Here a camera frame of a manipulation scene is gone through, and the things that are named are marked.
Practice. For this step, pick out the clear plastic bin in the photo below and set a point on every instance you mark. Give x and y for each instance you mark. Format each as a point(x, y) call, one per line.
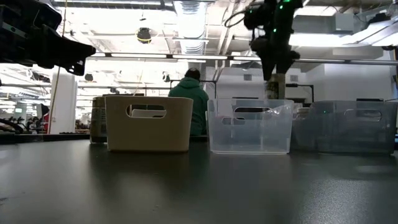
point(248, 137)

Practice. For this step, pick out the smoky grey transparent bin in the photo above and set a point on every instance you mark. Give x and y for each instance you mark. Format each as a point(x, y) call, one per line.
point(357, 133)

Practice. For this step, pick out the black background machine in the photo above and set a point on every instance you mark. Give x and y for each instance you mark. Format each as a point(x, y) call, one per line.
point(11, 126)

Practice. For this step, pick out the person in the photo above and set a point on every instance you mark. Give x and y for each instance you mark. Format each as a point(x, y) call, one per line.
point(189, 99)
point(45, 113)

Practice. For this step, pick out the white opaque plastic bin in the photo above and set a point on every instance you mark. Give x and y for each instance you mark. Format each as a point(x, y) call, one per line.
point(149, 133)

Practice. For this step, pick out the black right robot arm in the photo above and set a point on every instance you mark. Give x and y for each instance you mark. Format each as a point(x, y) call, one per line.
point(283, 18)

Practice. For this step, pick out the silver ventilation duct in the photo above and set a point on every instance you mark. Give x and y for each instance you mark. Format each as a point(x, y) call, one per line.
point(191, 18)

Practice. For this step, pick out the black ceiling camera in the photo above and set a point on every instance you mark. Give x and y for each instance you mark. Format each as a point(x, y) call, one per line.
point(144, 35)

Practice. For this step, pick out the black table frame rail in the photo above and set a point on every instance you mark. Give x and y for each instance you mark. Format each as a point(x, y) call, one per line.
point(46, 138)

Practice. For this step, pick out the white building column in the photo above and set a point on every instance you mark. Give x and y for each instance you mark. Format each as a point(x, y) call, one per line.
point(66, 105)

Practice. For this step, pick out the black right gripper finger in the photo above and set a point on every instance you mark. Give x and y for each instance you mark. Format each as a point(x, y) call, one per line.
point(269, 70)
point(284, 68)

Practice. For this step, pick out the black hanging camera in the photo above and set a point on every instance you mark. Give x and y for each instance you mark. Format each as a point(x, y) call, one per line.
point(89, 77)
point(166, 77)

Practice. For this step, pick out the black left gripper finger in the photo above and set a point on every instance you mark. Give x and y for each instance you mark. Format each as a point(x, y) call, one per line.
point(68, 53)

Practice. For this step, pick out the metal rig crossbar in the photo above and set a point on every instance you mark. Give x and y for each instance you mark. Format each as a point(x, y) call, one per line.
point(342, 61)

